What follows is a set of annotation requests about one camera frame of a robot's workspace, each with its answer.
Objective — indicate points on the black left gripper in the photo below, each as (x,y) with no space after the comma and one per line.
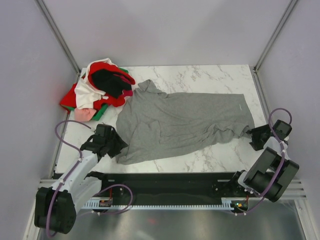
(119,144)

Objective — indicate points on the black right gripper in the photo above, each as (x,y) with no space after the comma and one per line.
(255,132)

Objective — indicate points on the grey t shirt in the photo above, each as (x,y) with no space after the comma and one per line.
(157,125)

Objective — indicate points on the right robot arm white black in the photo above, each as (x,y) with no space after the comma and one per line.
(274,170)

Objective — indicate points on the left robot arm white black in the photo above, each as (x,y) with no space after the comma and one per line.
(57,206)

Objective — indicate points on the green t shirt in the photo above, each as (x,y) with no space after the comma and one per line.
(101,112)

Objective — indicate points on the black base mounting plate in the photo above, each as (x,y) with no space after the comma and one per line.
(122,191)

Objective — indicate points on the pink t shirt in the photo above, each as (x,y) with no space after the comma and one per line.
(84,114)

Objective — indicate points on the red t shirt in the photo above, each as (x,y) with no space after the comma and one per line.
(113,68)

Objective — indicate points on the black t shirt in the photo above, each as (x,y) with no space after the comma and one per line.
(114,84)

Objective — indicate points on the aluminium extrusion rail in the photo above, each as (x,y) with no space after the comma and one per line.
(297,190)

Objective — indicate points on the white slotted cable duct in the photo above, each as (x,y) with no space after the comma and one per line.
(158,203)

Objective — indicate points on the right aluminium frame post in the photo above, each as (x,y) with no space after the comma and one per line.
(275,34)

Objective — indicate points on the aluminium frame post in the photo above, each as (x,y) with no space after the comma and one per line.
(275,34)
(57,33)

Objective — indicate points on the left aluminium frame post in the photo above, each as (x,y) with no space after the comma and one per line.
(57,33)

